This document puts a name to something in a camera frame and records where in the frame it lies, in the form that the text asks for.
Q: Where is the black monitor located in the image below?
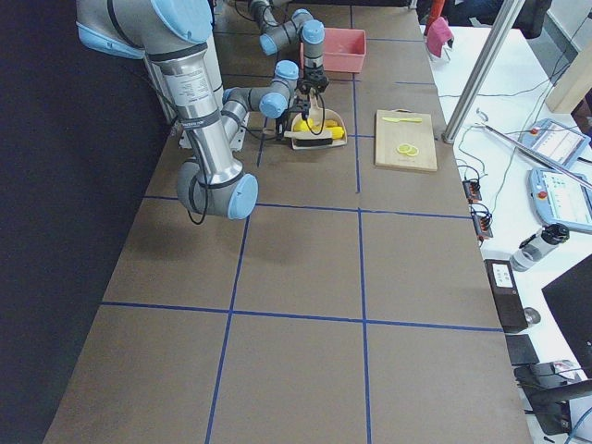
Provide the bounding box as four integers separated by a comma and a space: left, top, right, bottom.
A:
542, 261, 591, 377

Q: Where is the black box device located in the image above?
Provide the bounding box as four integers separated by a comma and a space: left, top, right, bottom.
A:
484, 259, 528, 334

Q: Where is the beige plastic dustpan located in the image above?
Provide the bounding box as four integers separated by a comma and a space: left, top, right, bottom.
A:
290, 92, 348, 149

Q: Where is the magenta cloth on rack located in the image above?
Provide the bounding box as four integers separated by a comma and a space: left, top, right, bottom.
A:
425, 17, 454, 58

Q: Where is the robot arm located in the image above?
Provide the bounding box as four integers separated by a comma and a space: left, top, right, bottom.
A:
247, 0, 329, 94
76, 1, 299, 219

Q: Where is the orange connector board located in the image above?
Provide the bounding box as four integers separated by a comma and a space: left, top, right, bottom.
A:
462, 179, 482, 204
470, 203, 493, 241

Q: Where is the yellow plastic knife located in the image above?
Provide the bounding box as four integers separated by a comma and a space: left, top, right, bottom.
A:
381, 117, 423, 123

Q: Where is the beige hand brush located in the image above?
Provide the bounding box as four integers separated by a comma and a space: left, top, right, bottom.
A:
284, 129, 333, 150

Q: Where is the blue teach pendant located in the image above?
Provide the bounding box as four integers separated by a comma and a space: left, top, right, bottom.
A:
528, 167, 591, 234
519, 118, 591, 167

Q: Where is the wooden cutting board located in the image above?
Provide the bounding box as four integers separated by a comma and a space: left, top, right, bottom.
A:
375, 109, 438, 172

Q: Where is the aluminium frame post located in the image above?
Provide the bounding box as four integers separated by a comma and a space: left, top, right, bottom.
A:
441, 0, 525, 144

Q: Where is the clear water bottle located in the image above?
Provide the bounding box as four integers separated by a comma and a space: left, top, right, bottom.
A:
510, 223, 570, 272

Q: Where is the pink plastic bin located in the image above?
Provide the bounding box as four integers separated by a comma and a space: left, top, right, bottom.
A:
324, 28, 366, 74

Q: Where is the reacher grabber stick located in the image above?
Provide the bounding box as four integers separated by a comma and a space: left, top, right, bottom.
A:
475, 107, 592, 191

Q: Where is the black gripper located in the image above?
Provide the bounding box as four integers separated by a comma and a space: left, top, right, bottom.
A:
275, 96, 311, 141
297, 67, 329, 93

